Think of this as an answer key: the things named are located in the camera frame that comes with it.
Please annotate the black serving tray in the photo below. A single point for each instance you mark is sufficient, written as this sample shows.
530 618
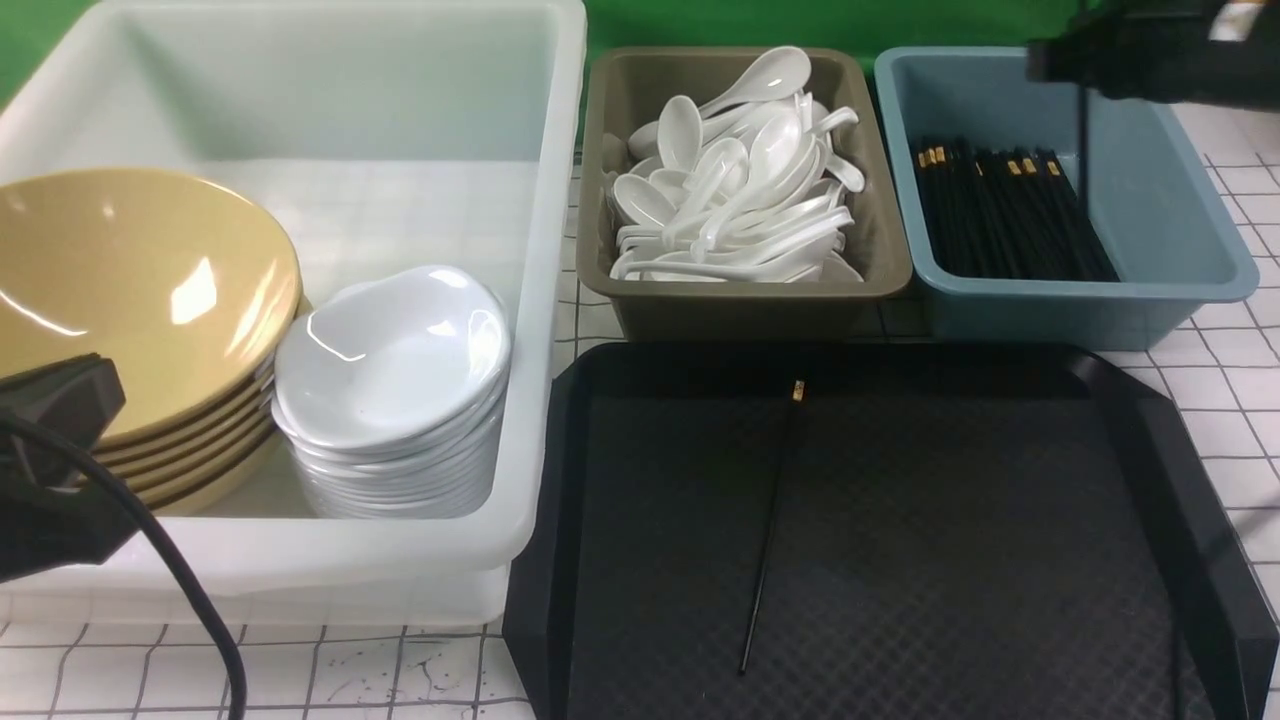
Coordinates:
965 532

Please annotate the large white plastic tub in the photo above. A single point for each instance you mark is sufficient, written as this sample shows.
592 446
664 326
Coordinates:
382 135

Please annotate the white dish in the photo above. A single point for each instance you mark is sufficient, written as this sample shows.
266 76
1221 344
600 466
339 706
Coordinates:
389 360

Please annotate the green backdrop cloth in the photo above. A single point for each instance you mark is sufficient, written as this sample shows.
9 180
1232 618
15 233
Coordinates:
863 29

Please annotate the blue chopstick bin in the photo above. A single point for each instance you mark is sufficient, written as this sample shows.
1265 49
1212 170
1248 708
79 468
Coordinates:
1158 217

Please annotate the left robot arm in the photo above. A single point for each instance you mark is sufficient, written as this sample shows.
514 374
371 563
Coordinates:
51 516

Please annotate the stack of tan bowls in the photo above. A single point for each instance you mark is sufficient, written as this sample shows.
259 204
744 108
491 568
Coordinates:
187 287

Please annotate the olive green spoon bin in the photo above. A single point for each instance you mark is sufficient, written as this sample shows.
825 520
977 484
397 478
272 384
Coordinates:
627 89

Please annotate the stack of white dishes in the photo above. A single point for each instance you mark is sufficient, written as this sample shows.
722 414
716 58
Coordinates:
446 474

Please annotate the bundle of black chopsticks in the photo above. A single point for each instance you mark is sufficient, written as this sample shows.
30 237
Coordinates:
1006 214

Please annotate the black chopstick gold tip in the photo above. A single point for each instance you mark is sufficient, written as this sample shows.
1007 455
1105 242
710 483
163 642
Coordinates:
771 522

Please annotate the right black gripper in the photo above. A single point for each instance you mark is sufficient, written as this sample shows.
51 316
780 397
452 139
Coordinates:
1217 53

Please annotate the pile of white spoons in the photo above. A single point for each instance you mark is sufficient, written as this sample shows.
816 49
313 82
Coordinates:
746 187

